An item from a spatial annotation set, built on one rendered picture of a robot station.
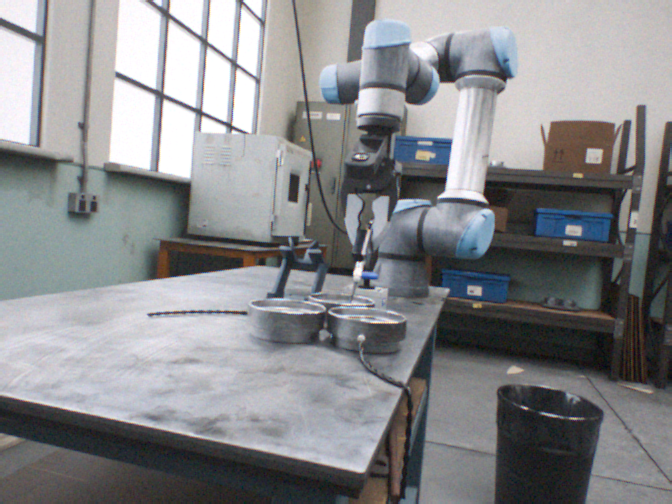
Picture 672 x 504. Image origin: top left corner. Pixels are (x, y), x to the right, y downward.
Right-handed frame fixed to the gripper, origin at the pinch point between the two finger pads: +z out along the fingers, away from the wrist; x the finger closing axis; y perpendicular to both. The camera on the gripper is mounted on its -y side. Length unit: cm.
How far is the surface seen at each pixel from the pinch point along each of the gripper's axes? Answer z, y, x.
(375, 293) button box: 8.9, 6.7, -1.1
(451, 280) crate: 35, 341, 11
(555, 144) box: -77, 342, -54
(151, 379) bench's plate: 13.0, -41.2, 8.3
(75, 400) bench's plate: 13, -48, 10
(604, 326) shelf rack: 55, 335, -100
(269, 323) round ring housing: 10.6, -22.0, 5.7
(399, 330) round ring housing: 10.1, -16.5, -9.8
